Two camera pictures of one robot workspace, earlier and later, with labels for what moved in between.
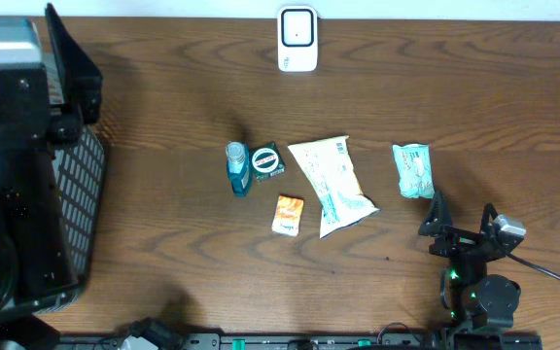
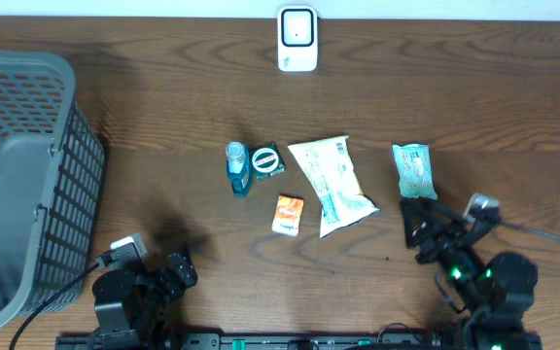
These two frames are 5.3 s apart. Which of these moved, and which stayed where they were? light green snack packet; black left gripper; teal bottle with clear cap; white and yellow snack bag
Moved: black left gripper
Stayed: light green snack packet; teal bottle with clear cap; white and yellow snack bag
